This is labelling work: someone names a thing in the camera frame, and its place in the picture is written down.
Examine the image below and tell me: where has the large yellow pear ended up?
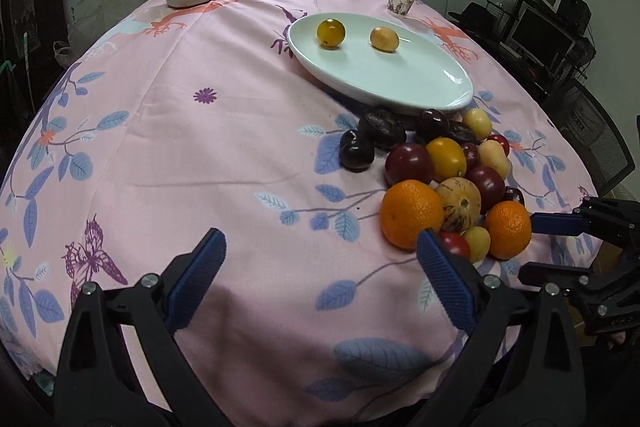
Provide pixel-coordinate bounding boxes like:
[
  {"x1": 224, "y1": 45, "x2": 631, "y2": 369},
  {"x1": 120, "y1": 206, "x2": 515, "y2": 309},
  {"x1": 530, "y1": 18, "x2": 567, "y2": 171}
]
[{"x1": 477, "y1": 140, "x2": 511, "y2": 180}]

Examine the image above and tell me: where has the small dark cherry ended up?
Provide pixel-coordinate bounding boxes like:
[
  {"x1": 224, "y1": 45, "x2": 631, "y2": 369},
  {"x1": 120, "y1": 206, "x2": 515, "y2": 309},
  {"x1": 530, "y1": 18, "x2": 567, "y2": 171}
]
[{"x1": 338, "y1": 130, "x2": 374, "y2": 172}]

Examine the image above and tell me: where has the yellow orange tomato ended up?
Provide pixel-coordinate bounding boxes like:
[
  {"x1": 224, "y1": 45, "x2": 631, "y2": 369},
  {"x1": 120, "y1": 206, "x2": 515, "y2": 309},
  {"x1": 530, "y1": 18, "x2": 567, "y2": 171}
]
[{"x1": 425, "y1": 138, "x2": 466, "y2": 182}]

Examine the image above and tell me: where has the computer monitor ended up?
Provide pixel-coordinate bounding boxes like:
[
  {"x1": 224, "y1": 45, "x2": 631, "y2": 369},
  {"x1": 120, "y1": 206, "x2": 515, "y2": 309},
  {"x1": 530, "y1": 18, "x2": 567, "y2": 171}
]
[{"x1": 506, "y1": 5, "x2": 575, "y2": 70}]

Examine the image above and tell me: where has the white oval plate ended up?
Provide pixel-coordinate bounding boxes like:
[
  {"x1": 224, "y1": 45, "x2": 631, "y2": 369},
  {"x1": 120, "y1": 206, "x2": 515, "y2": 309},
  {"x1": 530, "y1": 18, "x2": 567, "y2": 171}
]
[{"x1": 286, "y1": 13, "x2": 474, "y2": 116}]

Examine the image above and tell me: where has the large orange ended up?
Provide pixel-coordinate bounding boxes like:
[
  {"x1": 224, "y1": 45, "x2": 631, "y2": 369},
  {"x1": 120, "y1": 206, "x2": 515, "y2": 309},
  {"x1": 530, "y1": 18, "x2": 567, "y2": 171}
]
[{"x1": 378, "y1": 180, "x2": 445, "y2": 251}]

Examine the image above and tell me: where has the dark red cherry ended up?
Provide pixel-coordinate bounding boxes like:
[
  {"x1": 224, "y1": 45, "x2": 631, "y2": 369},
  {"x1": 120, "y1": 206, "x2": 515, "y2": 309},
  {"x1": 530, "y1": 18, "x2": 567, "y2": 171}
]
[{"x1": 461, "y1": 142, "x2": 480, "y2": 171}]

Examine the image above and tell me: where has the dark red plum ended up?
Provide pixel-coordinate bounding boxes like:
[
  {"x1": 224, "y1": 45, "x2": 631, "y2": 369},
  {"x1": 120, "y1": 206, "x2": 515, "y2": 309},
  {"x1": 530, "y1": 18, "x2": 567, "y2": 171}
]
[{"x1": 384, "y1": 143, "x2": 434, "y2": 186}]

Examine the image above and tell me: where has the pale yellow round fruit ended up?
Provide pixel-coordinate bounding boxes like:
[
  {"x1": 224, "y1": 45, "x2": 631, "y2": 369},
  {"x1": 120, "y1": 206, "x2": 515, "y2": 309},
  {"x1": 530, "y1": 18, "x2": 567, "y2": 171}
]
[{"x1": 462, "y1": 108, "x2": 492, "y2": 141}]

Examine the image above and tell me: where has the small tan longan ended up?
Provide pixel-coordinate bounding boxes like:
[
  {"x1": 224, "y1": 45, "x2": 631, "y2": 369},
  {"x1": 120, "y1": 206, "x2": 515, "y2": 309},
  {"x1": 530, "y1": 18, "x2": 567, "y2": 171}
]
[{"x1": 370, "y1": 26, "x2": 400, "y2": 53}]

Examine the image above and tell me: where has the green yellow tomato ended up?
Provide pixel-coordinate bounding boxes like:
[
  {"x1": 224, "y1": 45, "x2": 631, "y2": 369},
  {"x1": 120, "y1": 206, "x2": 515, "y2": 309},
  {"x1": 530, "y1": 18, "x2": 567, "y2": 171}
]
[{"x1": 317, "y1": 18, "x2": 346, "y2": 49}]

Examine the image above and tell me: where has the dark water chestnut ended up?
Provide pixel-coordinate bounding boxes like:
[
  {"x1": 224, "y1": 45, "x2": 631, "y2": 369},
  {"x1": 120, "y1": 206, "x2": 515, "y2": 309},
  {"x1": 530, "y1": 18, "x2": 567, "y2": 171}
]
[
  {"x1": 447, "y1": 120, "x2": 480, "y2": 145},
  {"x1": 358, "y1": 107, "x2": 407, "y2": 152}
]

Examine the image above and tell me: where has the round tan pear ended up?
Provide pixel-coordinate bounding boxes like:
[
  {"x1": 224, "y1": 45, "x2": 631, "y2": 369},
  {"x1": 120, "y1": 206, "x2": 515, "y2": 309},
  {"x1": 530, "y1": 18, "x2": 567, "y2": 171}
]
[{"x1": 462, "y1": 227, "x2": 491, "y2": 263}]

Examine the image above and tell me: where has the small orange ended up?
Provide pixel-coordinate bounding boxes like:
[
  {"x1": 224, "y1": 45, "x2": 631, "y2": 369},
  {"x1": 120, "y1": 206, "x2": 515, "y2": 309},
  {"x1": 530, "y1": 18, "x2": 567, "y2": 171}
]
[{"x1": 484, "y1": 200, "x2": 533, "y2": 260}]

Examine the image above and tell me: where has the striped pepino melon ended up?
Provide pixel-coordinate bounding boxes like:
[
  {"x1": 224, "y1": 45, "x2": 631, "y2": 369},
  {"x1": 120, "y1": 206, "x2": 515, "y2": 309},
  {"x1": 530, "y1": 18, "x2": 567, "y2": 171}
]
[{"x1": 435, "y1": 176, "x2": 482, "y2": 234}]

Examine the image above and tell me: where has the small red cherry tomato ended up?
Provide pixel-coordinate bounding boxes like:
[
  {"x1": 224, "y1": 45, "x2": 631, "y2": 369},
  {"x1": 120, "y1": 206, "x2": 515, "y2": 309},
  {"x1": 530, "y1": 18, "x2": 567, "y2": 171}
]
[{"x1": 439, "y1": 231, "x2": 471, "y2": 259}]

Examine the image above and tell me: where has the large red plum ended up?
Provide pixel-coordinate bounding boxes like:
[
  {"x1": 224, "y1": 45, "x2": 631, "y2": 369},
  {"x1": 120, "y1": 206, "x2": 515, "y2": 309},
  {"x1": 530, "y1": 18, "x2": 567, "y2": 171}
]
[{"x1": 465, "y1": 166, "x2": 506, "y2": 213}]

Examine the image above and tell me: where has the dark purple cherry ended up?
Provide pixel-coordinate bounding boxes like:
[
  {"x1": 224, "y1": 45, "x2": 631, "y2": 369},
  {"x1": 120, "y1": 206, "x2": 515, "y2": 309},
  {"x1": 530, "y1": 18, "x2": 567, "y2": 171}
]
[{"x1": 414, "y1": 108, "x2": 449, "y2": 145}]

